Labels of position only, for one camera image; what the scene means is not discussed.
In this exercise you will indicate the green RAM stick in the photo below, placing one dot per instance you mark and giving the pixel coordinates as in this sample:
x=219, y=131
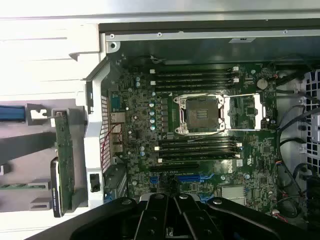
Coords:
x=15, y=187

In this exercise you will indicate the green motherboard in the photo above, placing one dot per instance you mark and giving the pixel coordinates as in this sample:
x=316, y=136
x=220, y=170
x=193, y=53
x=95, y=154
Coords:
x=140, y=100

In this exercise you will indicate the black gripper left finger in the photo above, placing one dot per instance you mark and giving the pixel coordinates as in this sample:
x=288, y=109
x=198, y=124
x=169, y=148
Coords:
x=152, y=215

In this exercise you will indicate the open black PC case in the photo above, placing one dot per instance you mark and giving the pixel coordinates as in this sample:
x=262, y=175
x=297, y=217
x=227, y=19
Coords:
x=225, y=50

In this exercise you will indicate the silver coin battery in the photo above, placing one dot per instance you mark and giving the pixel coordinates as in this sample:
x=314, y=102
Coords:
x=262, y=84

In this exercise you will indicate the blue expansion slot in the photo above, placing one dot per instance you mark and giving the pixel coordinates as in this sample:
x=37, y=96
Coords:
x=188, y=179

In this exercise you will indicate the black RAM slot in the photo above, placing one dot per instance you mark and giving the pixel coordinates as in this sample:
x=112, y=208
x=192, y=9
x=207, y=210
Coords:
x=197, y=153
x=197, y=146
x=197, y=139
x=195, y=76
x=195, y=88
x=195, y=71
x=195, y=82

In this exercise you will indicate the long black expansion slot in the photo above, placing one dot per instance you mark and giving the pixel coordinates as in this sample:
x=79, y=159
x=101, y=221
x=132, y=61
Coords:
x=175, y=167

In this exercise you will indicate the CPU socket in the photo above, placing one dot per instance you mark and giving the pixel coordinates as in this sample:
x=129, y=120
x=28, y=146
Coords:
x=200, y=112

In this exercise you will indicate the perforated metal drive cage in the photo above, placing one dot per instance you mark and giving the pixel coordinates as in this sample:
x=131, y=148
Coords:
x=312, y=125

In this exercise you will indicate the silver chipset heatsink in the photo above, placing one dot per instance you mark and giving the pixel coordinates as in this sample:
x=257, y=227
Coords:
x=232, y=195

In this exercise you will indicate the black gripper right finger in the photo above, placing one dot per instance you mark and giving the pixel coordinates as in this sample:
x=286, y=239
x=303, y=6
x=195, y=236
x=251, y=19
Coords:
x=197, y=220

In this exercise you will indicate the grey parts rack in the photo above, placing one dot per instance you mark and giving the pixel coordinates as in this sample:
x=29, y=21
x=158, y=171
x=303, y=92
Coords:
x=37, y=172

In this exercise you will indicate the hard disk in blue caddy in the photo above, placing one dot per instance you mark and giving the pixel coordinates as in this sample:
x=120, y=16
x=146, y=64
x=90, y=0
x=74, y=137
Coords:
x=12, y=113

